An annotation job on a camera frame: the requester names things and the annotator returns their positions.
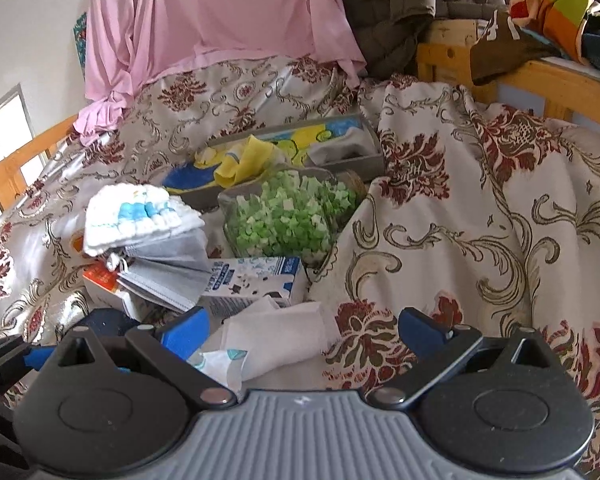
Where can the window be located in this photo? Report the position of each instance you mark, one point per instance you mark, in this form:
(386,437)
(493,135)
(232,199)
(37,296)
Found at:
(5,130)

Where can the grey tray with painted bottom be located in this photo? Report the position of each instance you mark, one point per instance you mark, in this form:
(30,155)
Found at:
(300,132)

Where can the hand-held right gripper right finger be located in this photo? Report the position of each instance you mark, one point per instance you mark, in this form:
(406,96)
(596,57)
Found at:
(420,332)

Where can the colourful patchwork cloth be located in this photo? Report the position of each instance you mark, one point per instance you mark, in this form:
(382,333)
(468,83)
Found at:
(555,10)

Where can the yellow cloth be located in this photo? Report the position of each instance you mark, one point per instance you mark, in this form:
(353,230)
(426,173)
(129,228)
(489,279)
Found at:
(250,157)

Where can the jar of green paper stars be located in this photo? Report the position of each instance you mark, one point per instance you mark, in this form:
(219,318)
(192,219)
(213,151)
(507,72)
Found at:
(285,210)

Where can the white and blue carton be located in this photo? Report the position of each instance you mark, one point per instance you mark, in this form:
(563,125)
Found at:
(250,280)

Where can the brown cloth with white print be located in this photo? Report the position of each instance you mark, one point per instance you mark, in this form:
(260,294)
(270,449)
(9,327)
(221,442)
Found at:
(510,50)

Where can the olive quilted jacket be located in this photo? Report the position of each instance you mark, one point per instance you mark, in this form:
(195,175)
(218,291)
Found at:
(400,20)

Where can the orange and white box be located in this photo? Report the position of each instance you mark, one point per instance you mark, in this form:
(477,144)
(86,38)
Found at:
(102,280)

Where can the floral bedspread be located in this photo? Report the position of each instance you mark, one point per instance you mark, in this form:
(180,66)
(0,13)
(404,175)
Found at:
(480,220)

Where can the stack of grey face masks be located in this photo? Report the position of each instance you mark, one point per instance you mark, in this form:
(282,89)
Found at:
(165,270)

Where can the white tissue packet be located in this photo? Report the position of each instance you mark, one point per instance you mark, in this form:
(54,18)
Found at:
(275,335)

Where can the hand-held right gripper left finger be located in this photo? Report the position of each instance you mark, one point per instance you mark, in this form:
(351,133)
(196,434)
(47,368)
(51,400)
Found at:
(185,332)

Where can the teal wall poster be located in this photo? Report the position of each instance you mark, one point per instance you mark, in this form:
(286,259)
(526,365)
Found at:
(80,35)

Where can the pink cloth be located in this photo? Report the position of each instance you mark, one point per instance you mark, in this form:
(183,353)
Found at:
(205,20)

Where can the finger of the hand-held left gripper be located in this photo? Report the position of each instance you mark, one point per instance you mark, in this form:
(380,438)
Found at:
(35,358)
(107,321)

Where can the white and blue crocheted piece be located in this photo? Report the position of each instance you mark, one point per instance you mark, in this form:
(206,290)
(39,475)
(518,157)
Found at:
(140,215)

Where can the wooden bed frame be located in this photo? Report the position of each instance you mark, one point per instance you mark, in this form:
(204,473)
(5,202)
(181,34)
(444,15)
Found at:
(555,80)

